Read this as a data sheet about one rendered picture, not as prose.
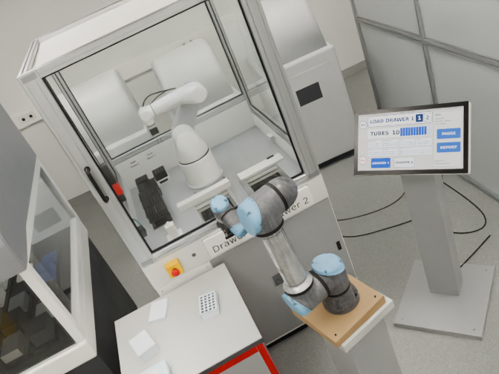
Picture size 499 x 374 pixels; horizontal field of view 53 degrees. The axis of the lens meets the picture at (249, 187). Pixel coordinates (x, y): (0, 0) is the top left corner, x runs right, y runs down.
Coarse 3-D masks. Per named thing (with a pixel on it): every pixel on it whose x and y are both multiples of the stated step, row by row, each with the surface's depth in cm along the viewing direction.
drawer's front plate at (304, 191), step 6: (306, 186) 254; (300, 192) 253; (306, 192) 255; (300, 198) 255; (312, 198) 257; (294, 204) 255; (300, 204) 256; (306, 204) 258; (288, 210) 256; (294, 210) 257; (300, 210) 258; (282, 216) 256; (288, 216) 257
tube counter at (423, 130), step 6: (414, 126) 225; (420, 126) 223; (426, 126) 222; (432, 126) 220; (396, 132) 229; (402, 132) 228; (408, 132) 226; (414, 132) 224; (420, 132) 223; (426, 132) 221
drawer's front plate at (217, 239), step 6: (216, 234) 248; (222, 234) 249; (246, 234) 253; (204, 240) 248; (210, 240) 248; (216, 240) 249; (222, 240) 250; (228, 240) 251; (234, 240) 253; (240, 240) 254; (210, 246) 250; (216, 246) 251; (222, 246) 252; (228, 246) 253; (210, 252) 251; (216, 252) 252
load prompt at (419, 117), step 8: (424, 112) 222; (432, 112) 220; (368, 120) 237; (376, 120) 235; (384, 120) 233; (392, 120) 231; (400, 120) 228; (408, 120) 226; (416, 120) 224; (424, 120) 222; (432, 120) 220
